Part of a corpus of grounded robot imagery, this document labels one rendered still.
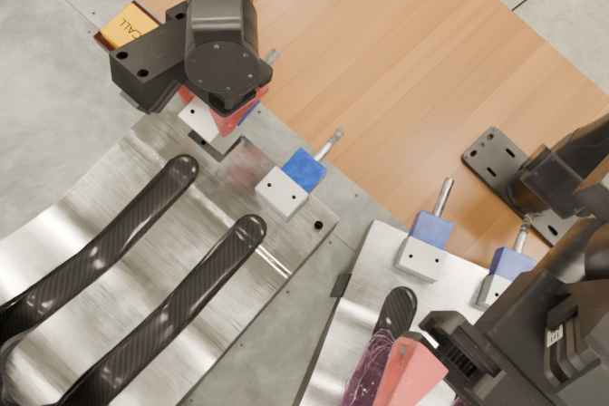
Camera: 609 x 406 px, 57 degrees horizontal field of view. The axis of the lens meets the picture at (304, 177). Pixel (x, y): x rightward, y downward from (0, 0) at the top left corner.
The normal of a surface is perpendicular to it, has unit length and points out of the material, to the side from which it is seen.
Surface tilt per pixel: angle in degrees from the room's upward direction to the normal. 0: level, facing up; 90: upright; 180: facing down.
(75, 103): 0
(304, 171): 0
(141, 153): 1
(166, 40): 21
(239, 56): 71
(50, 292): 28
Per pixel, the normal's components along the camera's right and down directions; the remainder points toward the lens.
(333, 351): 0.24, -0.64
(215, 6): 0.03, -0.55
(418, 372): -0.24, 0.03
